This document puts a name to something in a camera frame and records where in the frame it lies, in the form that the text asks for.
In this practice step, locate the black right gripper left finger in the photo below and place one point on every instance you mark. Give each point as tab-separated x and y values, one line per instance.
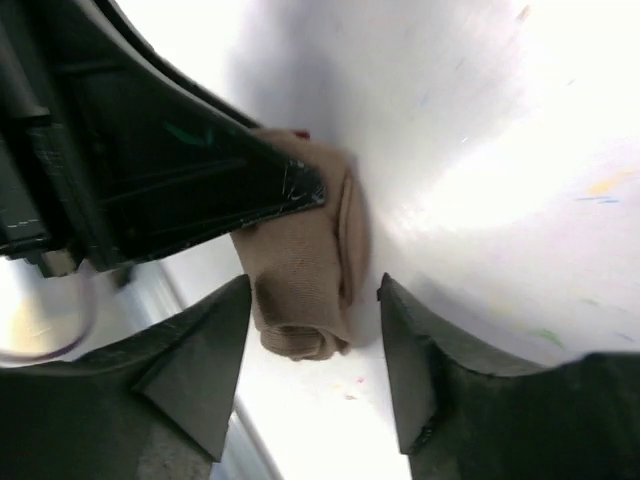
84	420

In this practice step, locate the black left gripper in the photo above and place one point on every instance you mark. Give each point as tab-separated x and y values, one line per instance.
112	156

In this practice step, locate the aluminium frame rail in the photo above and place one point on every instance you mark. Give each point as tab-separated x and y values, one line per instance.
193	384

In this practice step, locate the tan sock with maroon cuff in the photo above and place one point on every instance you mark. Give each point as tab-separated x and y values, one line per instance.
306	269

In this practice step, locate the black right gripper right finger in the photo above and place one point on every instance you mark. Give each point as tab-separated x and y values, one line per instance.
466	410

